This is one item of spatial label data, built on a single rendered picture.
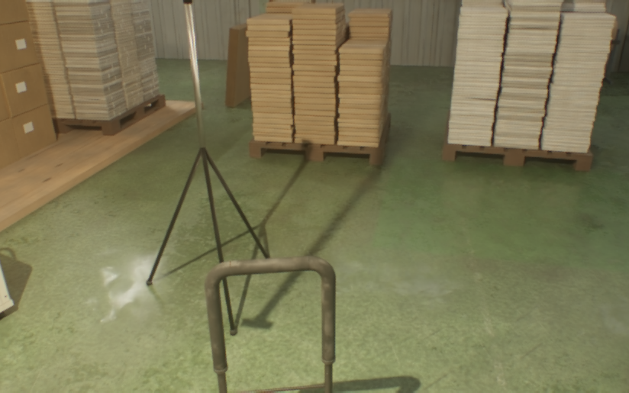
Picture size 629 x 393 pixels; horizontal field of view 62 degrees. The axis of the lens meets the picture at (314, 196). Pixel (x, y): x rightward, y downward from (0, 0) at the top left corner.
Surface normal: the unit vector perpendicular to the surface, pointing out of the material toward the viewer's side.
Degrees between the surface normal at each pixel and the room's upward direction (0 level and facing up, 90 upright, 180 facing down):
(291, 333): 0
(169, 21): 90
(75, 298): 0
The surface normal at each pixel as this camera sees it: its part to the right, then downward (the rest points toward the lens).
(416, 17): -0.22, 0.40
